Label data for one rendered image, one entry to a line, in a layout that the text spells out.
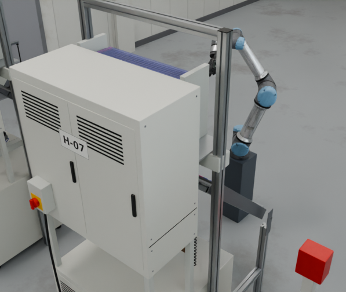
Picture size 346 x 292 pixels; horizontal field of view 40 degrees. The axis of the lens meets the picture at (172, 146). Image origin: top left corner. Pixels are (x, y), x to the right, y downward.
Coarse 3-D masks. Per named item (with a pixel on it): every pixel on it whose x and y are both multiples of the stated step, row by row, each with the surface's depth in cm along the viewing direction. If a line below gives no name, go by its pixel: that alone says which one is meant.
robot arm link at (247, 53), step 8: (240, 32) 290; (248, 48) 294; (248, 56) 296; (248, 64) 300; (256, 64) 298; (256, 72) 301; (264, 72) 302; (256, 80) 304; (264, 80) 301; (272, 80) 302
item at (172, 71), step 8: (112, 48) 217; (112, 56) 208; (120, 56) 208; (128, 56) 208; (136, 56) 208; (136, 64) 200; (144, 64) 200; (152, 64) 200; (160, 64) 200; (160, 72) 193; (168, 72) 193; (176, 72) 193; (184, 72) 193
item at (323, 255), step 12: (312, 240) 234; (300, 252) 229; (312, 252) 227; (324, 252) 227; (300, 264) 233; (312, 264) 228; (324, 264) 223; (312, 276) 231; (324, 276) 230; (312, 288) 238
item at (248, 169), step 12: (252, 156) 338; (228, 168) 342; (240, 168) 334; (252, 168) 344; (228, 180) 347; (240, 180) 339; (252, 180) 352; (240, 192) 344; (252, 192) 359; (228, 204) 358; (228, 216) 364; (240, 216) 359
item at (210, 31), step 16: (96, 0) 197; (128, 16) 189; (144, 16) 184; (160, 16) 178; (176, 16) 177; (192, 32) 171; (208, 32) 168; (96, 48) 217; (208, 64) 186; (192, 80) 181; (208, 80) 190; (208, 96) 194; (208, 144) 197; (272, 208) 258; (256, 272) 277; (240, 288) 269
